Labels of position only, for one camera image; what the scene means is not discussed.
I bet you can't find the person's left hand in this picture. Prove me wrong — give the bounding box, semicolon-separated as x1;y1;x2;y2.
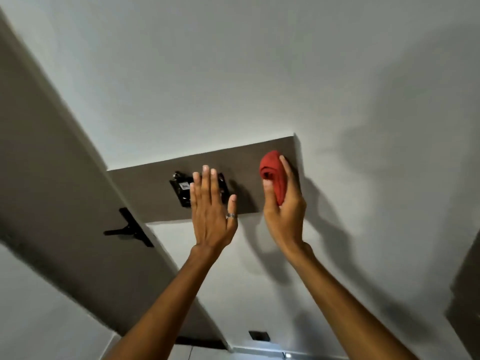
189;165;239;256

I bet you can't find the person's right hand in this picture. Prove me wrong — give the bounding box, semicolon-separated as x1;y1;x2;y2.
262;155;313;259

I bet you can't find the red cloth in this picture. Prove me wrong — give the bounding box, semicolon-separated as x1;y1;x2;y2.
259;150;289;206

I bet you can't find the person's right forearm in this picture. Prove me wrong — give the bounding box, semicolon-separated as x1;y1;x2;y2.
281;243;420;360

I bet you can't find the person's left forearm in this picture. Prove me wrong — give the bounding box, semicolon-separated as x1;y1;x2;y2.
103;246;223;360

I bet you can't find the black mounted device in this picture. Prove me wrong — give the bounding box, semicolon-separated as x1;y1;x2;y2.
169;171;230;209

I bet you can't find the dark brown cabinet edge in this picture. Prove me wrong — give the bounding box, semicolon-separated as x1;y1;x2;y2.
445;230;480;360

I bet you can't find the short brown wall panel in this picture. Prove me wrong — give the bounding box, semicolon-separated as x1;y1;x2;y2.
106;134;301;224

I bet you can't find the black metal handle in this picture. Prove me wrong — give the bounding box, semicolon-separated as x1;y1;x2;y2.
103;207;155;248

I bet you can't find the long brown wall panel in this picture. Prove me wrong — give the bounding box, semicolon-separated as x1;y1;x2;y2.
0;7;230;351

